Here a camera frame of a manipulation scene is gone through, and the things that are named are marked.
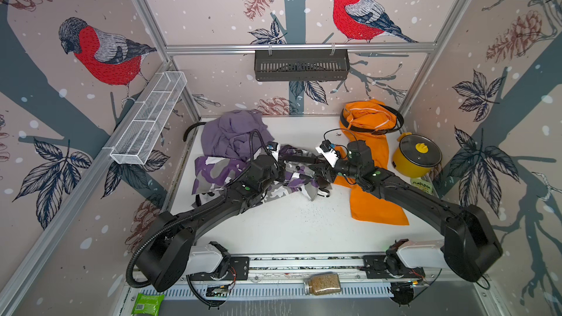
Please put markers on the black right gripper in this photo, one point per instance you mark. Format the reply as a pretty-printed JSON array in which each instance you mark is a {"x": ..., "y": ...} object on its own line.
[{"x": 328, "y": 170}]

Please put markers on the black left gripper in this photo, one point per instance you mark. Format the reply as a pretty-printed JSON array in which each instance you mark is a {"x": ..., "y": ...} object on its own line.
[{"x": 279, "y": 168}]

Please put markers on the orange trousers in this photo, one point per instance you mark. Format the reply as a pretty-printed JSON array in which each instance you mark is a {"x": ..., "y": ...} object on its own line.
[{"x": 366, "y": 203}]

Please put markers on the lilac purple trousers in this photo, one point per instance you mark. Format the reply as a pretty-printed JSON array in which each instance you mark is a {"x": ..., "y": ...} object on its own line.
[{"x": 229, "y": 135}]

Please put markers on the purple camouflage trousers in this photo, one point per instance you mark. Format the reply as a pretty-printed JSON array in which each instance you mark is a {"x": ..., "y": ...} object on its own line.
[{"x": 214, "y": 173}]

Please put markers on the black belt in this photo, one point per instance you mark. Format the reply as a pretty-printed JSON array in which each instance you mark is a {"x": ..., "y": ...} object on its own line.
[
  {"x": 373, "y": 119},
  {"x": 191, "y": 128}
]

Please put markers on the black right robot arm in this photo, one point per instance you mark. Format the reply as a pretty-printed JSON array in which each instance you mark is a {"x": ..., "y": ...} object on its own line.
[{"x": 469, "y": 245}]

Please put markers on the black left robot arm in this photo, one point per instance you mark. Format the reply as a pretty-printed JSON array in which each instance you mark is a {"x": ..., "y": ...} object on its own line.
[{"x": 162, "y": 257}]

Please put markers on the yellow cooking pot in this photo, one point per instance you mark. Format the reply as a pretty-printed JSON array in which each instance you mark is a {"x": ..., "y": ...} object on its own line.
[{"x": 406, "y": 168}]

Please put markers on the green snack packet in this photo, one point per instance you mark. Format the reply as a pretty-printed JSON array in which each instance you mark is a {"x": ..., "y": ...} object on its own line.
[{"x": 423, "y": 185}]

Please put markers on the jar of brown grains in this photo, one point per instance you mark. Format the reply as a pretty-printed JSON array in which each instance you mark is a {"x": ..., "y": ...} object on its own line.
[{"x": 322, "y": 284}]

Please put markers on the green wipes packet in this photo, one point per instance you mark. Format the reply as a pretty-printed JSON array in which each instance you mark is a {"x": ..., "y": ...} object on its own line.
[{"x": 147, "y": 305}]

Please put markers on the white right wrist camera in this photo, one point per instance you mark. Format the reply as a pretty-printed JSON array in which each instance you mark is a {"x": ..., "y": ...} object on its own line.
[{"x": 328, "y": 151}]

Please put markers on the black hanging wire basket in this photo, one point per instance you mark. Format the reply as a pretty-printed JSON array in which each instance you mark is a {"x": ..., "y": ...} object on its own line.
[{"x": 301, "y": 65}]

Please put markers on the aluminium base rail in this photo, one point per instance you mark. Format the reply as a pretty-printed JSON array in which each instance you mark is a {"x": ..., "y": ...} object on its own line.
[{"x": 220, "y": 277}]

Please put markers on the white wire mesh shelf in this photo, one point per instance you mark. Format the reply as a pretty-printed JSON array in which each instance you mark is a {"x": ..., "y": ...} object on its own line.
[{"x": 143, "y": 132}]

